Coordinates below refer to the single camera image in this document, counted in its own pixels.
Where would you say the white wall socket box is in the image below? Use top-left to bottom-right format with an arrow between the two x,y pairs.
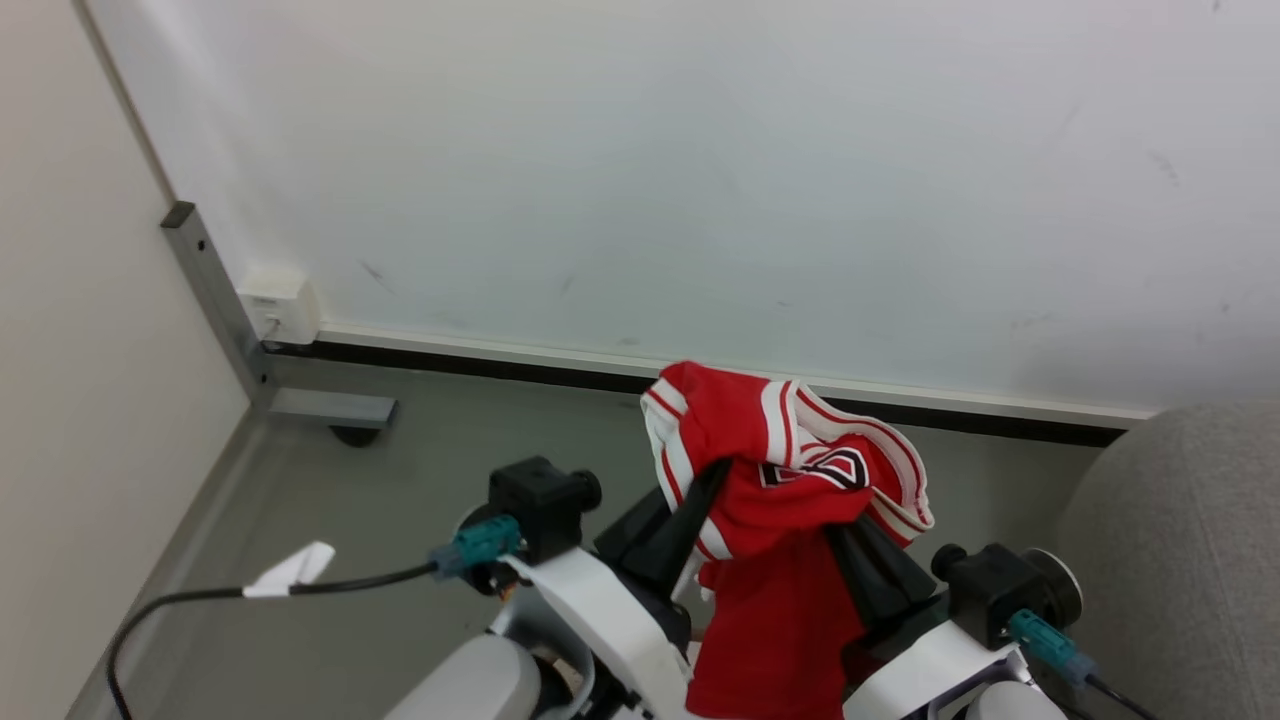
237,264 -> 322,347

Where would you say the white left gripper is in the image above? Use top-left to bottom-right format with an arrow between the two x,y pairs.
500,457 -> 733,720

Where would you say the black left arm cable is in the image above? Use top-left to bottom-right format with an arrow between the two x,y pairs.
106,514 -> 524,720

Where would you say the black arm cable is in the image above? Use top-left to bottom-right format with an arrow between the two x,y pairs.
1006,608 -> 1163,720
106,514 -> 524,720

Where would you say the grey metal frame post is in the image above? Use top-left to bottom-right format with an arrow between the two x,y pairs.
160,200 -> 278,409

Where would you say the white cable label tag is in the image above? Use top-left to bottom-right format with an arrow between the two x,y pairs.
242,541 -> 337,600

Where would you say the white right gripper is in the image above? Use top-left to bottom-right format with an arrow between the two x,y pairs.
826,518 -> 1033,720

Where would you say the grey metal frame foot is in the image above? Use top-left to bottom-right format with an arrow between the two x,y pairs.
264,385 -> 400,432

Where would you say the white black baseboard strip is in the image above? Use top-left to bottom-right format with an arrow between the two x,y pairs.
262,323 -> 1159,448

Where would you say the red white sports jersey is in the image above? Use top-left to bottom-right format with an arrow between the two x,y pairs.
640,361 -> 936,720

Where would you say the grey fabric sofa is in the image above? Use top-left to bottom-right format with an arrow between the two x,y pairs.
1045,400 -> 1280,720

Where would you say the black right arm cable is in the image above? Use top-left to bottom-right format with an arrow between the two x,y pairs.
1006,608 -> 1163,720

